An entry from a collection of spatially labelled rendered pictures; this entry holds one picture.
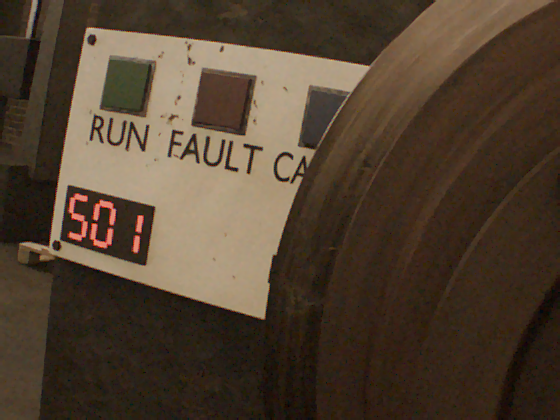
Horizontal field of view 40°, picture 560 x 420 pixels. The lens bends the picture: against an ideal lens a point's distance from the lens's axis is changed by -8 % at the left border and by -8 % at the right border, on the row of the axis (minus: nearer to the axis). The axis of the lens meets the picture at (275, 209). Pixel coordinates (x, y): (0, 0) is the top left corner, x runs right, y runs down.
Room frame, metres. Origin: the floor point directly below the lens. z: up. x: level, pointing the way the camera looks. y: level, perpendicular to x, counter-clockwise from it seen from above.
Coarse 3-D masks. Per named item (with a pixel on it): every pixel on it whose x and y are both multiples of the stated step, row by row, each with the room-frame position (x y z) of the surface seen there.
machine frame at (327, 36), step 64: (128, 0) 0.63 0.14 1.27; (192, 0) 0.61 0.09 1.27; (256, 0) 0.59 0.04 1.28; (320, 0) 0.57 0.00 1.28; (384, 0) 0.56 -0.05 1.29; (64, 320) 0.63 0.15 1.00; (128, 320) 0.61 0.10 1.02; (192, 320) 0.59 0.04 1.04; (256, 320) 0.57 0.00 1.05; (64, 384) 0.63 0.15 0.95; (128, 384) 0.61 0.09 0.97; (192, 384) 0.59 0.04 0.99; (256, 384) 0.57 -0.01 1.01
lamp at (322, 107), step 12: (312, 96) 0.54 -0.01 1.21; (324, 96) 0.54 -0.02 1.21; (336, 96) 0.54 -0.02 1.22; (312, 108) 0.54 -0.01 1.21; (324, 108) 0.54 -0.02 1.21; (336, 108) 0.54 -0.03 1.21; (312, 120) 0.54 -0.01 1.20; (324, 120) 0.54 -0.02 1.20; (312, 132) 0.54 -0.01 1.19; (324, 132) 0.54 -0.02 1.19; (312, 144) 0.54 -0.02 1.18
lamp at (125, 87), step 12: (120, 60) 0.60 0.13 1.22; (108, 72) 0.60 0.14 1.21; (120, 72) 0.59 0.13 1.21; (132, 72) 0.59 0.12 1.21; (144, 72) 0.59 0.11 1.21; (108, 84) 0.60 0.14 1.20; (120, 84) 0.59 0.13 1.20; (132, 84) 0.59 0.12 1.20; (144, 84) 0.59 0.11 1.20; (108, 96) 0.60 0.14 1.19; (120, 96) 0.59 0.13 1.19; (132, 96) 0.59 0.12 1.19; (144, 96) 0.59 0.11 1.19; (120, 108) 0.59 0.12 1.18; (132, 108) 0.59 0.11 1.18
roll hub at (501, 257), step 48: (528, 192) 0.29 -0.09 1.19; (480, 240) 0.29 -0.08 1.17; (528, 240) 0.29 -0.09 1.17; (480, 288) 0.29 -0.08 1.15; (528, 288) 0.28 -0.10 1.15; (432, 336) 0.29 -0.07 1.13; (480, 336) 0.29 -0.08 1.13; (528, 336) 0.29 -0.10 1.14; (432, 384) 0.29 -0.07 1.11; (480, 384) 0.29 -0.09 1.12; (528, 384) 0.29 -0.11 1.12
